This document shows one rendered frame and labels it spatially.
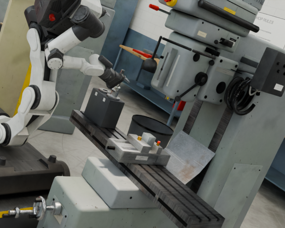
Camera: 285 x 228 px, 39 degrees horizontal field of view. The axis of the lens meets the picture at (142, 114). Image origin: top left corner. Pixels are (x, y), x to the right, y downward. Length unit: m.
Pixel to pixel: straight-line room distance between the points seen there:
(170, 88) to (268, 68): 0.49
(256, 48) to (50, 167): 1.39
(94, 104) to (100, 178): 0.64
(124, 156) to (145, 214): 0.36
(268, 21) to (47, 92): 5.31
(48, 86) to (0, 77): 1.28
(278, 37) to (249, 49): 4.67
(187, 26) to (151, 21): 7.22
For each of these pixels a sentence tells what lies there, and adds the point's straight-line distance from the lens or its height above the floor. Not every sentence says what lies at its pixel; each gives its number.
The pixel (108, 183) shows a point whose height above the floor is 0.81.
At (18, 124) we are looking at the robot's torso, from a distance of 2.49.
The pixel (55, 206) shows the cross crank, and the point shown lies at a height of 0.63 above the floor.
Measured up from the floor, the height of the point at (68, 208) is 0.65.
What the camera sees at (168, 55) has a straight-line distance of 2.06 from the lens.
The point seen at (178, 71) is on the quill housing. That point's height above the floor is 1.45.
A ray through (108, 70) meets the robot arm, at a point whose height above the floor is 1.29.
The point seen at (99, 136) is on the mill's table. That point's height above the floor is 0.89.
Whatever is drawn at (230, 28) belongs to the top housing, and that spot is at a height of 1.74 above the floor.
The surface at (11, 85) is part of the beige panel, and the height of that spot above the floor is 0.68.
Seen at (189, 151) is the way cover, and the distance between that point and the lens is 2.47.
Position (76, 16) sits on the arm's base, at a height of 1.52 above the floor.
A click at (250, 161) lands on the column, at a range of 2.56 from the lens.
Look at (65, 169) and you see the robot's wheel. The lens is 2.63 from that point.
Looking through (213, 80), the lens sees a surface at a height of 1.46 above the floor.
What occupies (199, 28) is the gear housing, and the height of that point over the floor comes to 1.68.
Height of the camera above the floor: 1.66
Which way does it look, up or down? 13 degrees down
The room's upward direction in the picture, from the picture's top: 22 degrees clockwise
